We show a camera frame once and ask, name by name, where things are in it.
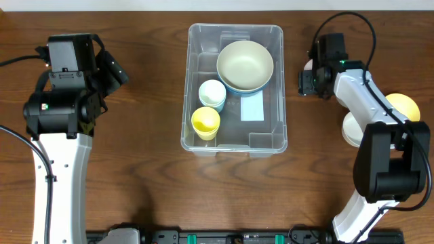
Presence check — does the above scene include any pink plastic cup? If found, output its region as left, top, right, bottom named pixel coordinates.
left=304, top=59, right=313, bottom=70

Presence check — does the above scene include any white bowl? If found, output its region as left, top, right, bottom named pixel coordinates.
left=341, top=112, right=363, bottom=148

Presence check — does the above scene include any cream beige bowl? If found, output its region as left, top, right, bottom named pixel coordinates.
left=216, top=40, right=274, bottom=90

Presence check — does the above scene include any yellow bowl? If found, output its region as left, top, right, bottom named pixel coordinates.
left=386, top=94, right=420, bottom=121

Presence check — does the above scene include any clear plastic storage bin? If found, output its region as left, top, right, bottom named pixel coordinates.
left=180, top=23, right=288, bottom=157

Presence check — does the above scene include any blue plastic cup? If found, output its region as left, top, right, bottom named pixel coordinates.
left=200, top=100, right=225, bottom=113

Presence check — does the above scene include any cream white cup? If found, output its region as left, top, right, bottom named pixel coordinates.
left=198, top=79, right=226, bottom=107

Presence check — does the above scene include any yellow cup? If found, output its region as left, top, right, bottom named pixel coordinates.
left=191, top=106, right=220, bottom=141

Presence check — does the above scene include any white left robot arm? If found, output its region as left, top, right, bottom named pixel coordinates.
left=23, top=33, right=129, bottom=243

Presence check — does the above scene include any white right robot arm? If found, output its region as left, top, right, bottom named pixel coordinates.
left=299, top=58, right=433, bottom=243

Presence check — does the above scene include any white label in bin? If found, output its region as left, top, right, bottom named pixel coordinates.
left=240, top=91, right=264, bottom=121

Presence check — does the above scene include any blue bowl under beige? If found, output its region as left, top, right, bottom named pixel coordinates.
left=218, top=77, right=271, bottom=96

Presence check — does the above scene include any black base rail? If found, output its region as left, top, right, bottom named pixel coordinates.
left=86, top=223, right=405, bottom=244

